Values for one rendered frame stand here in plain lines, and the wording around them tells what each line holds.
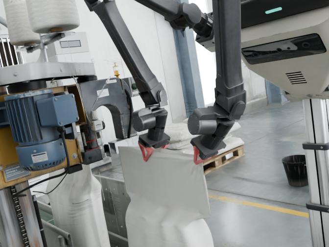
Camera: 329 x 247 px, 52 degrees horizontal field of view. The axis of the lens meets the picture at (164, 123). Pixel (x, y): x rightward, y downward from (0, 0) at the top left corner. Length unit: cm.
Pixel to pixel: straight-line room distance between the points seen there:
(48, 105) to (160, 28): 623
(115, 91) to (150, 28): 559
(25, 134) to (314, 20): 96
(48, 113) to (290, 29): 80
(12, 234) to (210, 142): 82
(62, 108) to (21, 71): 16
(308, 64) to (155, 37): 594
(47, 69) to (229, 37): 59
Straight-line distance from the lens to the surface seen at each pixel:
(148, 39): 695
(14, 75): 111
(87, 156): 142
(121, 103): 151
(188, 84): 737
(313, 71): 131
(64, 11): 122
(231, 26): 82
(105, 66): 626
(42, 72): 113
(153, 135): 119
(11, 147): 131
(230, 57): 85
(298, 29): 119
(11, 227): 142
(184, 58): 738
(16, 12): 148
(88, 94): 143
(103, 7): 110
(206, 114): 90
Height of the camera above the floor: 131
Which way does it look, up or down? 8 degrees down
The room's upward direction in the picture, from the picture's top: 10 degrees counter-clockwise
